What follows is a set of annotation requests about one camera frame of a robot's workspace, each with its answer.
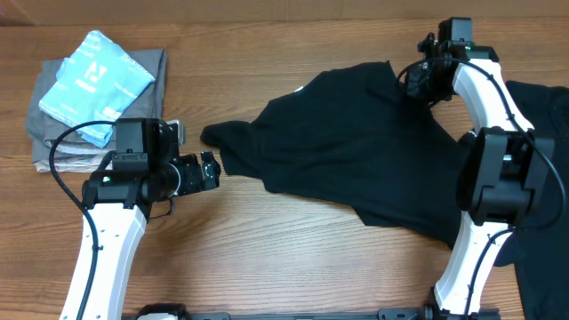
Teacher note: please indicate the grey folded garment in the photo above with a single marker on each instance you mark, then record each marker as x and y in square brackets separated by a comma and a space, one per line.
[43, 129]

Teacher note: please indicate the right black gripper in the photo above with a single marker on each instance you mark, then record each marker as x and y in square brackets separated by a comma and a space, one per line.
[412, 88]

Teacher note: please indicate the light blue folded garment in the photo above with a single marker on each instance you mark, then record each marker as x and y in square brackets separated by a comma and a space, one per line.
[97, 82]

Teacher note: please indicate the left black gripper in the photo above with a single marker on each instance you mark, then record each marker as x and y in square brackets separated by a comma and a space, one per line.
[194, 181]

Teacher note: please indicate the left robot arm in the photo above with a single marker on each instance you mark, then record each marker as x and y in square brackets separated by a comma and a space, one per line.
[144, 168]

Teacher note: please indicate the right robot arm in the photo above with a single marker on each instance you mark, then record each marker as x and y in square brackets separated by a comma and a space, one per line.
[503, 178]

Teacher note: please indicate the black t-shirt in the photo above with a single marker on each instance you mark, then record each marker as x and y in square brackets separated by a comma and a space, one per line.
[350, 137]

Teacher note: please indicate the beige folded garment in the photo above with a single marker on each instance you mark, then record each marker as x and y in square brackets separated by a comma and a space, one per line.
[65, 162]

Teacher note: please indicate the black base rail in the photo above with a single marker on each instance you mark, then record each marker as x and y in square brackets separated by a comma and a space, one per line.
[302, 316]

